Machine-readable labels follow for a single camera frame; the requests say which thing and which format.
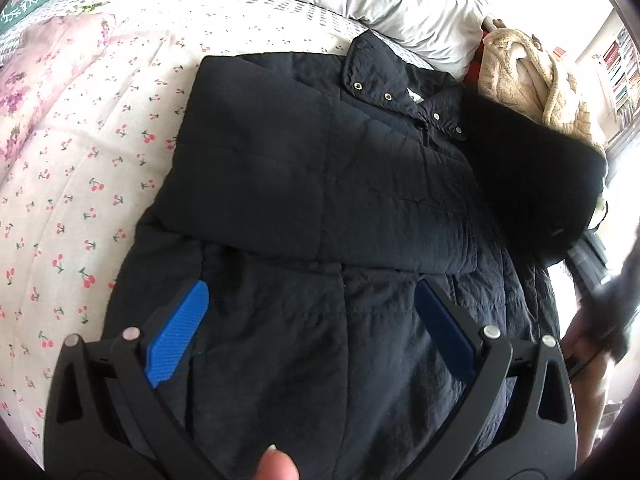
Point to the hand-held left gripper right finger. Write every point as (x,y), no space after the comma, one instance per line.
(447,330)

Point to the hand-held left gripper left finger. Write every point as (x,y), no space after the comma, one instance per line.
(175,332)

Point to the black quilted jacket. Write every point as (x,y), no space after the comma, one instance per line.
(330,200)

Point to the person's left hand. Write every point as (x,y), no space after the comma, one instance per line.
(277,465)

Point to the cherry print bed quilt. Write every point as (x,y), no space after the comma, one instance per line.
(85,200)

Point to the bookshelf with books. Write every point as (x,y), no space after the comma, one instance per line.
(622,80)

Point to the beige fleece blanket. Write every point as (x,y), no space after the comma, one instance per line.
(530,75)

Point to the pink floral comforter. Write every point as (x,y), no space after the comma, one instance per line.
(45,60)

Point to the white pillow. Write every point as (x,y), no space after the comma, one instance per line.
(380,5)

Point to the dotted white bed sheet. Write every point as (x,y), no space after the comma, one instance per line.
(240,0)

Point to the teal coral print cushion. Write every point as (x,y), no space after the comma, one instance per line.
(30,0)

